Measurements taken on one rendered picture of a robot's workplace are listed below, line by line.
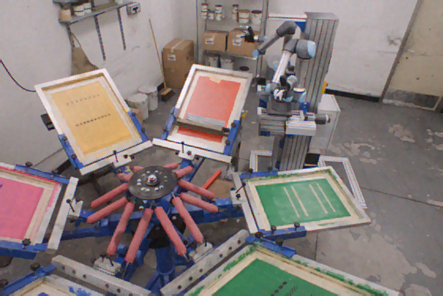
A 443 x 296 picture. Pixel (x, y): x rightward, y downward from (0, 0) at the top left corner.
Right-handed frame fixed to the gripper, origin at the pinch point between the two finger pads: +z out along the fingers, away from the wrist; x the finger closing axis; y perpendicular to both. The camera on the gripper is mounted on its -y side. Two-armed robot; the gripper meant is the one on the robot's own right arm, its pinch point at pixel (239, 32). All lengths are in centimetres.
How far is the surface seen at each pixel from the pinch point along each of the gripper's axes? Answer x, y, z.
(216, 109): -106, 22, -36
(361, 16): 266, 57, -84
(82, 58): -85, 31, 175
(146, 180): -204, 8, -48
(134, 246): -236, 21, -65
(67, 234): -247, 42, -7
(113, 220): -226, 35, -31
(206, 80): -85, 10, -13
